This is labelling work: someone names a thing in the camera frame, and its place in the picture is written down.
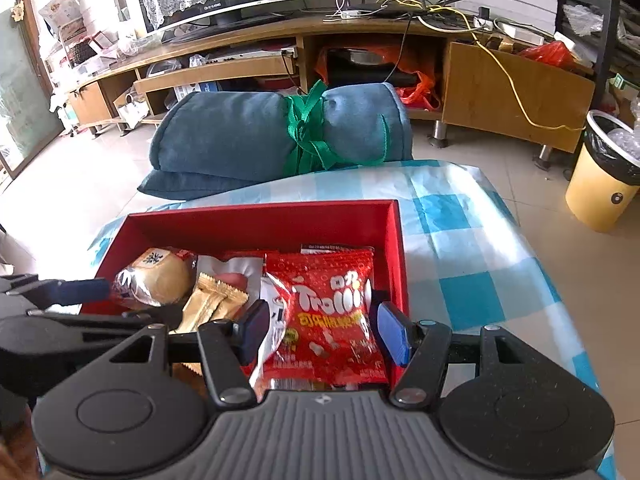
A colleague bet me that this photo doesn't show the blue checkered tablecloth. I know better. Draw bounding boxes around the blue checkered tablecloth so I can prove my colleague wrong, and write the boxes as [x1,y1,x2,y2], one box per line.
[86,159,618,480]

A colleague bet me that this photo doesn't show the gold foil snack packet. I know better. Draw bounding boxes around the gold foil snack packet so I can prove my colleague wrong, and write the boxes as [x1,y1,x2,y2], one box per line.
[175,273,250,334]

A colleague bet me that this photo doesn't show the person left hand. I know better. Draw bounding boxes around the person left hand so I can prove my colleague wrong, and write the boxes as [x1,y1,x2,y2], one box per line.
[0,408,40,480]

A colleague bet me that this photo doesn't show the orange plastic bag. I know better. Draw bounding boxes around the orange plastic bag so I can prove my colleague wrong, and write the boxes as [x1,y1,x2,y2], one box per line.
[314,38,442,112]

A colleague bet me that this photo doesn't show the white duck snack pouch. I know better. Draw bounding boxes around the white duck snack pouch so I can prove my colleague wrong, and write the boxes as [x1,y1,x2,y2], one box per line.
[299,244,374,255]

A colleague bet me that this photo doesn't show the yellow cable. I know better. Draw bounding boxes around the yellow cable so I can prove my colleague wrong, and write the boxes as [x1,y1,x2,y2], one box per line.
[376,0,586,132]

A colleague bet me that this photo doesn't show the yellow crispy noodle packet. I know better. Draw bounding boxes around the yellow crispy noodle packet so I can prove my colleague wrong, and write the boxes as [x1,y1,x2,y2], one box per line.
[171,363,208,399]

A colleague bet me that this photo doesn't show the green ribbon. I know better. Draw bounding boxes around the green ribbon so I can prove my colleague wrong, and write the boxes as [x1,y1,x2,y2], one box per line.
[283,80,390,177]

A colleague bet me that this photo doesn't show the red cardboard box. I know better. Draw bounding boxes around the red cardboard box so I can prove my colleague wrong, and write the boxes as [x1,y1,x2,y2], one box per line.
[96,200,408,389]

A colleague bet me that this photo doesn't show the white spicy gluten strip packet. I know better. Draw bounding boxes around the white spicy gluten strip packet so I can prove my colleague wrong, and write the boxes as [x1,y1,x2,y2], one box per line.
[250,276,288,401]

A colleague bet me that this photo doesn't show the red Trolli candy bag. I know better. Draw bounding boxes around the red Trolli candy bag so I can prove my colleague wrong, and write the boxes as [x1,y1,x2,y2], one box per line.
[262,248,387,387]

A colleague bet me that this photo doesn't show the yellow trash bin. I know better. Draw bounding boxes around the yellow trash bin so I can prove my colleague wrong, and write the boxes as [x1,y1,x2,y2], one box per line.
[565,110,639,232]

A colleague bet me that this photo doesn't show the pink sausages vacuum pack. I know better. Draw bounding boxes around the pink sausages vacuum pack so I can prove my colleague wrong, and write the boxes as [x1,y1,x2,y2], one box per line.
[196,256,264,302]

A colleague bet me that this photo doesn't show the round yellow bun packet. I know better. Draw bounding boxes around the round yellow bun packet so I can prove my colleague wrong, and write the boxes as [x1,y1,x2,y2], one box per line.
[110,247,198,310]

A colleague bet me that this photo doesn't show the wooden TV cabinet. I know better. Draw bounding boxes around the wooden TV cabinet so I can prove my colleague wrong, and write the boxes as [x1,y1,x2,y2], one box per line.
[67,16,594,160]

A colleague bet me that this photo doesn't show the blue rolled cushion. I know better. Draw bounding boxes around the blue rolled cushion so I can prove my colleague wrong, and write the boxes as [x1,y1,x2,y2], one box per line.
[138,84,412,200]

